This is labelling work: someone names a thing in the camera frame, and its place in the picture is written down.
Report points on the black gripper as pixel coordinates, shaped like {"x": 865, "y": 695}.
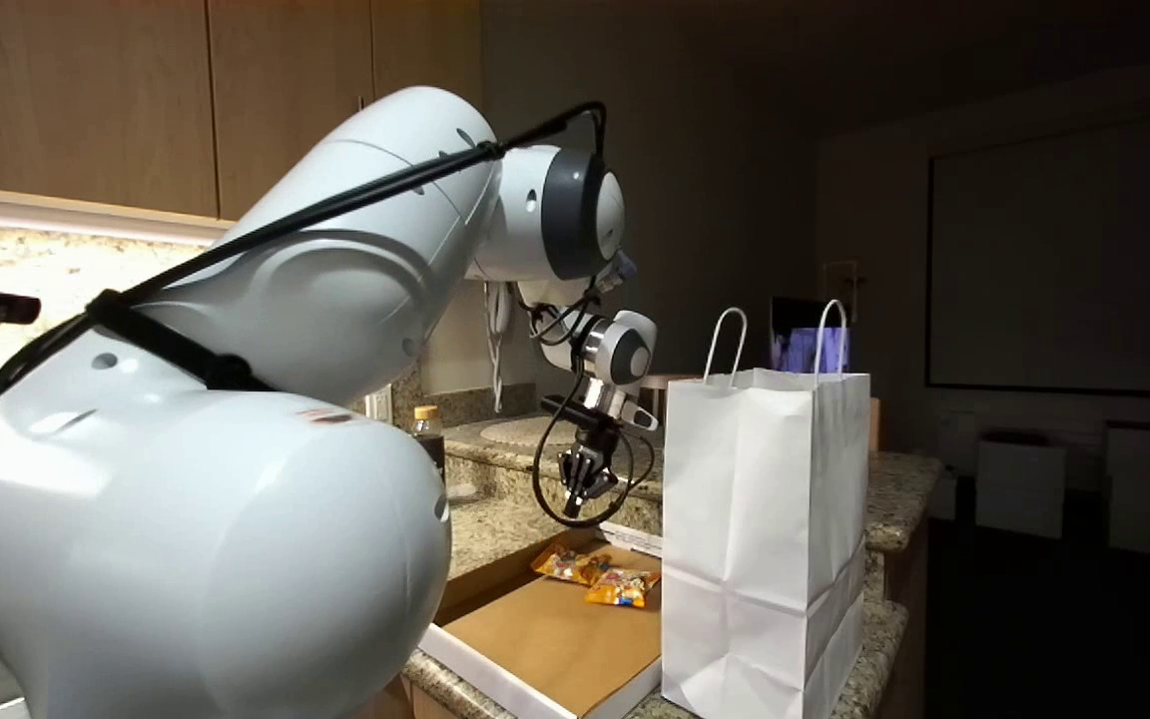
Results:
{"x": 594, "y": 441}

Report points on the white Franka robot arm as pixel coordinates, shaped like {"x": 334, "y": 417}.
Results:
{"x": 202, "y": 534}

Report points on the dark sauce bottle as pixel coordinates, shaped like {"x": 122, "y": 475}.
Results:
{"x": 427, "y": 445}

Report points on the white paper bag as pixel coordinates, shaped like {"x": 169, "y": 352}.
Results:
{"x": 759, "y": 534}

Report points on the white cube stool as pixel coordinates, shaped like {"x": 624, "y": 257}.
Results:
{"x": 1019, "y": 483}
{"x": 1149, "y": 493}

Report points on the dark framed wall panel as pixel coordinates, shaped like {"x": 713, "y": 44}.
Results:
{"x": 1054, "y": 253}

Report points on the wooden wall cabinets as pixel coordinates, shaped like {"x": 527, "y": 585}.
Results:
{"x": 70, "y": 92}

